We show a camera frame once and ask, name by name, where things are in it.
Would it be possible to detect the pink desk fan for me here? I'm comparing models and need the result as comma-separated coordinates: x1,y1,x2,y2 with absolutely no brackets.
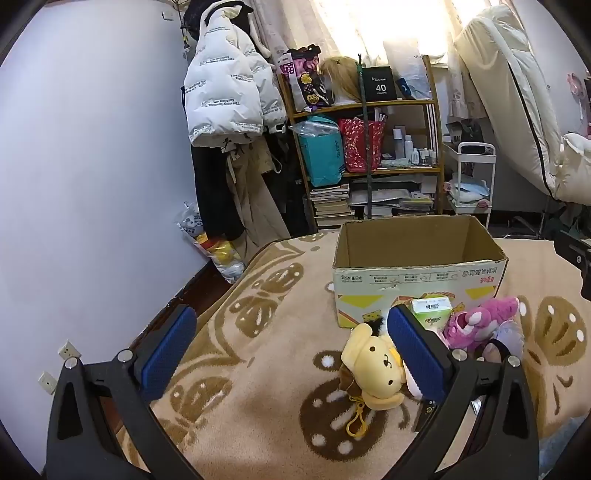
567,73,591,102

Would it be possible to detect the white mattress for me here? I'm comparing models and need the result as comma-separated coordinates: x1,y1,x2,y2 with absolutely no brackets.
455,4,573,199

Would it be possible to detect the yellow dog plush toy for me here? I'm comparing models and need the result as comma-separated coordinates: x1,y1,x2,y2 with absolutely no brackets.
339,320,409,437

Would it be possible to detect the purple printed bag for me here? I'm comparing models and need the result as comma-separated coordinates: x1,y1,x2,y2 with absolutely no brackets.
279,44,331,112

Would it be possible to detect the black box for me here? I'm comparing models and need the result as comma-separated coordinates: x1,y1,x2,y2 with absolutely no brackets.
361,66,398,102

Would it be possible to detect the printed cardboard box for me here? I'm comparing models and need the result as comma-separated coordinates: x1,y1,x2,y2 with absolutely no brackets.
332,215,509,328

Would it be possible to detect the white cushion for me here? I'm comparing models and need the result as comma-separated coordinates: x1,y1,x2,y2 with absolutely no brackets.
556,134,591,206

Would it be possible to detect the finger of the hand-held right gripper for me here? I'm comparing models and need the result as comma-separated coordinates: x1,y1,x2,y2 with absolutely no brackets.
554,229,591,301

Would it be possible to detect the white plastic bag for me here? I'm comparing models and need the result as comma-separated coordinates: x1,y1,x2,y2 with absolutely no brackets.
383,39,432,100

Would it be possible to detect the wooden shelf rack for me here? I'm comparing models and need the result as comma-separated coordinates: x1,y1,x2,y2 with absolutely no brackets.
277,55,446,227

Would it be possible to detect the beige coat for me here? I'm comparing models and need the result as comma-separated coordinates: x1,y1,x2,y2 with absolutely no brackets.
226,138,291,245

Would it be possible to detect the stack of books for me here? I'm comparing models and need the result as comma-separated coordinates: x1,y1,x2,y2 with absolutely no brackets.
309,184,354,228

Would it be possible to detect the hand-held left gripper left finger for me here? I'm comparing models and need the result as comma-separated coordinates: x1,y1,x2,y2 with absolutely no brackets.
44,302,204,480

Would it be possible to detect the pink plush toy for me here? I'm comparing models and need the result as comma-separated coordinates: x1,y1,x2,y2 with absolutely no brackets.
441,296,520,349

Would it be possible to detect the row of white bottles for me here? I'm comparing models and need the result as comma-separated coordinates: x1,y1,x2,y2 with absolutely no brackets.
392,129,439,167

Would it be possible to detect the dark small appliance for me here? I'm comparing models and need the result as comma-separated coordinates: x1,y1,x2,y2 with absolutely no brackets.
445,119,483,144

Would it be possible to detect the teal bag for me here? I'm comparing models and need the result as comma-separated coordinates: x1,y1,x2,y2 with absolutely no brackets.
291,115,345,188

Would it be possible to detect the black coat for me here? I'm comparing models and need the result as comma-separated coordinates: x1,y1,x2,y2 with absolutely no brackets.
268,129,311,236

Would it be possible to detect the white puffer jacket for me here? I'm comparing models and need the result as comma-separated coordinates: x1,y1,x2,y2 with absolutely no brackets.
184,2,287,148

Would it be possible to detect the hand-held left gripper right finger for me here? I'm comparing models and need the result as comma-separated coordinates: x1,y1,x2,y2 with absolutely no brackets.
383,302,541,480

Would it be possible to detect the stack of papers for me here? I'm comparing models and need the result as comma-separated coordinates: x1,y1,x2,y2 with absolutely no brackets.
348,178,437,217

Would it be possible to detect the white trolley cart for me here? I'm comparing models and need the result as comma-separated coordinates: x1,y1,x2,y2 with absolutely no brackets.
443,142,497,229

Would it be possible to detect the blonde wig on mannequin head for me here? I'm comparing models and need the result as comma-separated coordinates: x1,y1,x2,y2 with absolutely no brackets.
320,56,363,107

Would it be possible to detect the plastic bag of plush toys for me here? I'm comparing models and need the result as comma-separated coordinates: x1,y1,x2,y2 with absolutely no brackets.
178,203,245,282

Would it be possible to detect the pale purple plush toy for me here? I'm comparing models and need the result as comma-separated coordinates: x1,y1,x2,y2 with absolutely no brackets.
482,320,525,365

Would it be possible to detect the green tissue pack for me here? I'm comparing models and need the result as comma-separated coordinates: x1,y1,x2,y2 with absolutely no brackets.
409,295,452,329

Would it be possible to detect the green pole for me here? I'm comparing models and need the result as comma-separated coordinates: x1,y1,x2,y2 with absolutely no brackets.
355,51,375,220

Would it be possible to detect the red patterned bag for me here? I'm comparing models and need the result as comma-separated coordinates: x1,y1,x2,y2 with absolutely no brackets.
338,117,386,172

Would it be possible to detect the black hanging garment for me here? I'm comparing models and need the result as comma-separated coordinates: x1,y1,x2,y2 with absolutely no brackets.
191,138,245,241

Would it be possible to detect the pale blue cloth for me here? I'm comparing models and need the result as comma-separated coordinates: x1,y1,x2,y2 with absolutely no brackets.
450,180,490,204

